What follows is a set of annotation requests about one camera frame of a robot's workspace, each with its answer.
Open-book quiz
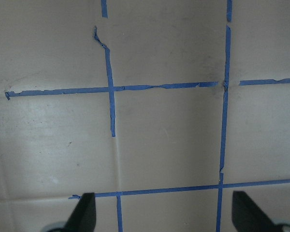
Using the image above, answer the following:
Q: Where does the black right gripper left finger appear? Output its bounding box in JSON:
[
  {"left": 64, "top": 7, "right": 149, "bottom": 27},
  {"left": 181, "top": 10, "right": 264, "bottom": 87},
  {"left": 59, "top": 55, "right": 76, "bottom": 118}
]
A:
[{"left": 48, "top": 193, "right": 97, "bottom": 232}]

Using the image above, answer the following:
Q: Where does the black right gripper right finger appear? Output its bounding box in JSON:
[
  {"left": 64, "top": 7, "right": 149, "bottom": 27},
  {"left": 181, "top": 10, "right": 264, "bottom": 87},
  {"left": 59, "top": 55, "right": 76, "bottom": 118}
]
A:
[{"left": 232, "top": 191, "right": 290, "bottom": 232}]

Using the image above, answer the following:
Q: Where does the brown paper table cover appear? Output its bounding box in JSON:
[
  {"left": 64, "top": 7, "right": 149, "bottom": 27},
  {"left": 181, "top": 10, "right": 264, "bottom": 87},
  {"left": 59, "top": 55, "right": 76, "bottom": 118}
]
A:
[{"left": 0, "top": 0, "right": 290, "bottom": 232}]

